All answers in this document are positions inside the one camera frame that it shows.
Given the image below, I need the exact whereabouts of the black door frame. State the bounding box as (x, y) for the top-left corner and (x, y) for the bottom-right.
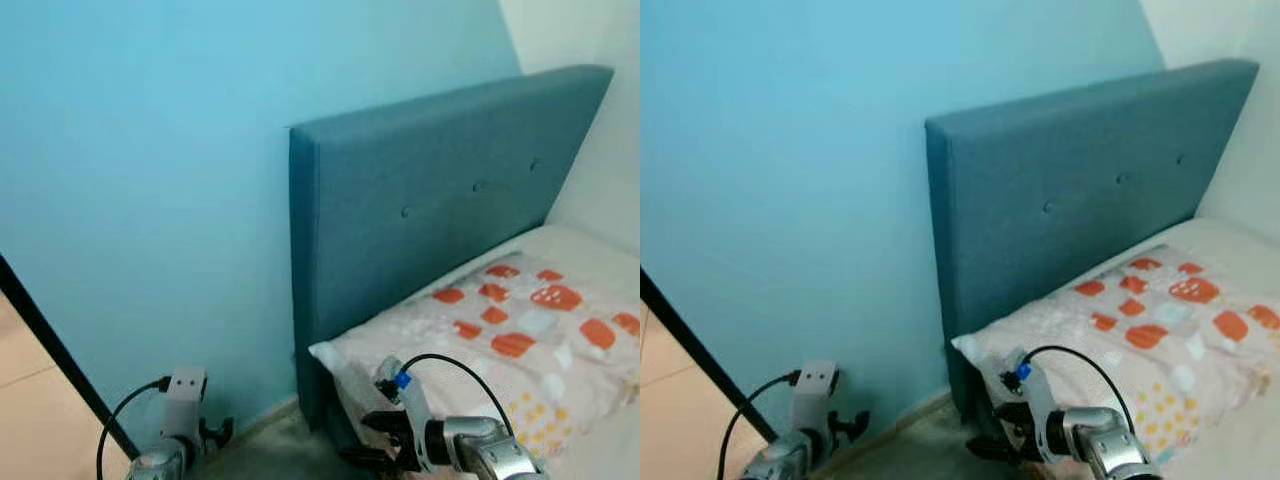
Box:
(0, 255), (136, 466)
(640, 268), (776, 441)

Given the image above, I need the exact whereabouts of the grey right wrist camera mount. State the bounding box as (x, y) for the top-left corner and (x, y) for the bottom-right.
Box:
(375, 355), (441, 471)
(1005, 348), (1066, 461)

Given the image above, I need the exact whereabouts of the pink patterned pillow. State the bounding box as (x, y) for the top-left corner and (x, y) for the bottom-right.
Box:
(950, 243), (1280, 456)
(308, 250), (641, 461)

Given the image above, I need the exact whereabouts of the blue upholstered bed frame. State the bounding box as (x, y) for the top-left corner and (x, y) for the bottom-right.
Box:
(288, 65), (615, 431)
(925, 58), (1261, 426)

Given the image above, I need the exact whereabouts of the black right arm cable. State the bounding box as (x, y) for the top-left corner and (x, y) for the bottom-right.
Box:
(1022, 345), (1146, 436)
(398, 353), (516, 441)

